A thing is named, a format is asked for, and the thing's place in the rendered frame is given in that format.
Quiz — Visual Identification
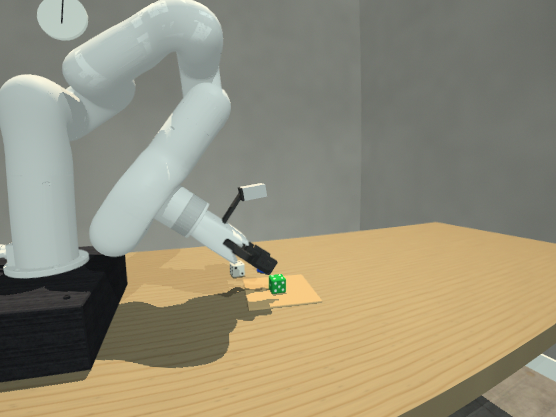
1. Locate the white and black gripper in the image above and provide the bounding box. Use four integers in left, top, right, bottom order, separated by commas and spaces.
184, 203, 278, 275

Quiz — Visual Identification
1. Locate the light orange flat mat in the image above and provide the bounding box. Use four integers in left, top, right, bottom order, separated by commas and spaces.
243, 275, 322, 311

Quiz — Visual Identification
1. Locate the green die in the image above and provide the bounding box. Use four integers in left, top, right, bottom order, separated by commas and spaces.
269, 274, 286, 294

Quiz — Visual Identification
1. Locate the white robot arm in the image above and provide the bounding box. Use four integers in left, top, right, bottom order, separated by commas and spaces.
0, 0, 231, 278

